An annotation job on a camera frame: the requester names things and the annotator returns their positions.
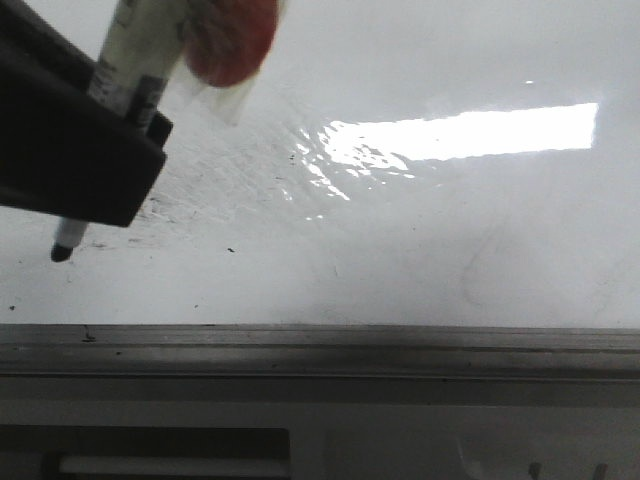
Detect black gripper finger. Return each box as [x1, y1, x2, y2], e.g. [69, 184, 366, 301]
[1, 1, 173, 227]

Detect white black-tip whiteboard marker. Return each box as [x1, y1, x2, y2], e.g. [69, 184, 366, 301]
[50, 0, 186, 264]

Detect red round magnet taped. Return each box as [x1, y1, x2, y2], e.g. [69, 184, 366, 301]
[183, 1, 280, 88]

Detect white whiteboard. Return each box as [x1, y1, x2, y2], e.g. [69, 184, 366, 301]
[1, 1, 639, 328]

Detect grey aluminium whiteboard frame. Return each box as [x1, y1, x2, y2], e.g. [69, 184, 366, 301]
[1, 324, 639, 381]

